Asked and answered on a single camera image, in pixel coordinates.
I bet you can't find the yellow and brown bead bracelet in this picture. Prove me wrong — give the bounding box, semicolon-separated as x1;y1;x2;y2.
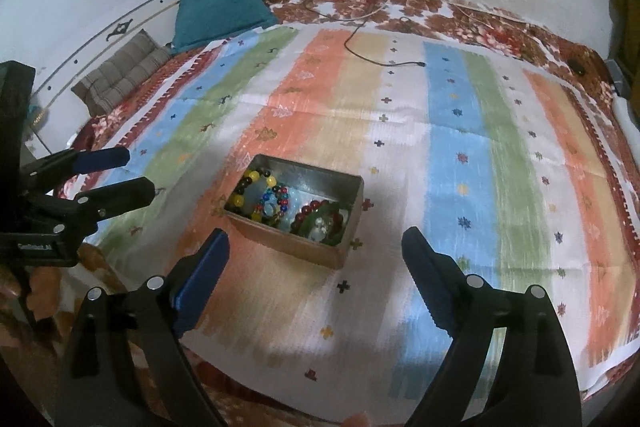
226;166;280;223

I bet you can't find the multicolour bead bracelet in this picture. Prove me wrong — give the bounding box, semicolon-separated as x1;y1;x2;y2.
254;183;292;228

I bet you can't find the metal jewelry tin box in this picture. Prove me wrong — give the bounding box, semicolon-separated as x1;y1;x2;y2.
224;154;364;270

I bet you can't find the small beige flower ornament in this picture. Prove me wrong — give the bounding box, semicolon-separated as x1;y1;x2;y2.
308;217;333;243

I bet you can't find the red bead flower bracelet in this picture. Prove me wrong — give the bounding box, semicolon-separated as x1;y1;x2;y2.
290;198;347;238

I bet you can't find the green jade bangle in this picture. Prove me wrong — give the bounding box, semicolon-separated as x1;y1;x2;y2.
297;200;350;246

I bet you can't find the left hand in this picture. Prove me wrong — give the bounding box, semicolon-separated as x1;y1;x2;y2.
1;265;61;321

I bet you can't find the grey striped cushion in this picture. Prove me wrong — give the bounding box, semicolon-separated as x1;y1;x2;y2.
72;30;170;117

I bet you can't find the striped colourful mat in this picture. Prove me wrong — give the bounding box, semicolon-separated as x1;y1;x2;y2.
60;24;640;427

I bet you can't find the teal pillow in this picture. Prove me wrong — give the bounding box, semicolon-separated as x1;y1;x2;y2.
171;0;279;53

